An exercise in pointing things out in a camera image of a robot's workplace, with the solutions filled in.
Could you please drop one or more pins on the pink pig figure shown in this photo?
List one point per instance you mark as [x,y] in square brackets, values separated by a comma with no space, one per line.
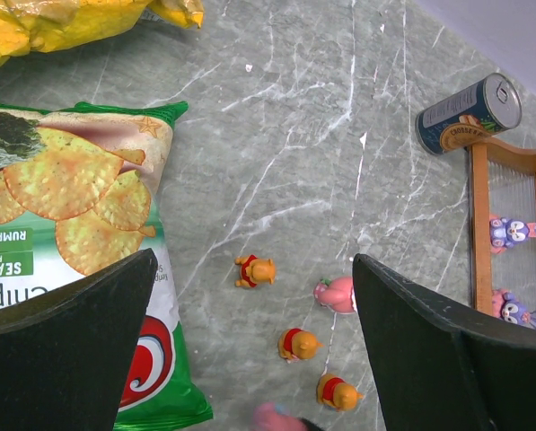
[267,418]

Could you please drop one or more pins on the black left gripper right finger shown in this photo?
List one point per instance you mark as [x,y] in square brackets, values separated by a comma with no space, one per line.
[438,364]

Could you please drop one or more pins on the orange tiered display shelf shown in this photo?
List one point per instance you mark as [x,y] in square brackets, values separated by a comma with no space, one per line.
[482,154]

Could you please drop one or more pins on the yellow snack bag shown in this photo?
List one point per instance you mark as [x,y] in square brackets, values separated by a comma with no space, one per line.
[47,26]

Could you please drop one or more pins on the small orange bear figure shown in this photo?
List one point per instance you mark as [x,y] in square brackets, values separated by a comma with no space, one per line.
[254,271]

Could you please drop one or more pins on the pink figure with green hat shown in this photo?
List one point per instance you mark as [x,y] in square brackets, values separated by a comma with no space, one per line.
[337,294]

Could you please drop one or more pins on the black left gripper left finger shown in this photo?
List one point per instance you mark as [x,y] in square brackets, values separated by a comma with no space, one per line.
[65,355]

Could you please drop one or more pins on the purple bunny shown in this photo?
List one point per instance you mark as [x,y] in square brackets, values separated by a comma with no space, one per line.
[505,233]

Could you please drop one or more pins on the green Chuba cassava chips bag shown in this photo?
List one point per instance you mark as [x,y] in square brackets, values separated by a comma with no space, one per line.
[78,193]

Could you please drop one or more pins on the purple cat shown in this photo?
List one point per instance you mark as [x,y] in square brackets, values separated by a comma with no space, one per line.
[506,307]

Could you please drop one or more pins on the brown tin can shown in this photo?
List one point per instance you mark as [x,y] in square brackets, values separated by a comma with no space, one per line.
[486,108]

